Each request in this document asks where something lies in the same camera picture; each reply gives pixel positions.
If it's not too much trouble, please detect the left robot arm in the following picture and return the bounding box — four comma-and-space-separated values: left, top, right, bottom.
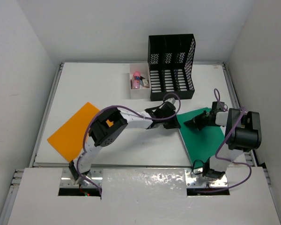
69, 97, 181, 185

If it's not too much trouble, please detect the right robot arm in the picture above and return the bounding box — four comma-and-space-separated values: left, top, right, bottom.
184, 101, 262, 180

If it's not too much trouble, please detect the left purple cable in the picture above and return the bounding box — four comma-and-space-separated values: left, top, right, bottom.
76, 92, 181, 195

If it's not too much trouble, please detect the white storage box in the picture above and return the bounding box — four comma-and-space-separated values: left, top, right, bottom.
129, 63, 151, 99

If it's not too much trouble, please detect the brown white stamp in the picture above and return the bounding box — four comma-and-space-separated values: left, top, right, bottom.
142, 78, 149, 88

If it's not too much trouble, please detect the black mesh file organizer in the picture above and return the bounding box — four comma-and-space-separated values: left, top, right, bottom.
148, 34, 196, 101

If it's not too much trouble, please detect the green notebook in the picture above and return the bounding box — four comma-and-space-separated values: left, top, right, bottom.
177, 107, 224, 163

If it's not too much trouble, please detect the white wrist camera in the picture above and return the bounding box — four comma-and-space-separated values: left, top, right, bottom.
165, 97, 176, 105
214, 111, 229, 127

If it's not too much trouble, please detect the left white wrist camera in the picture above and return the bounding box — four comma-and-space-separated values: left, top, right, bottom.
165, 97, 176, 105

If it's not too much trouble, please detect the purple cable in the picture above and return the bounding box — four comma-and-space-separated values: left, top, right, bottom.
76, 92, 181, 195
196, 88, 252, 194

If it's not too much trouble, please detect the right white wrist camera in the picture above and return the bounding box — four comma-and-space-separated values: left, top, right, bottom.
214, 111, 229, 127

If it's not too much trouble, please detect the orange notebook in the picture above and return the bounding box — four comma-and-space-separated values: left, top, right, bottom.
47, 102, 99, 162

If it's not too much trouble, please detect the pink glue bottle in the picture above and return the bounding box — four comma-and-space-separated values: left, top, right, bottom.
132, 71, 141, 89

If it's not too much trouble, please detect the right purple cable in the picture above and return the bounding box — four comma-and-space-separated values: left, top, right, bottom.
196, 88, 252, 194

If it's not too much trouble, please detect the white front cover panel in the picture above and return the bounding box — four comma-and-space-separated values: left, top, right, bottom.
9, 167, 280, 225

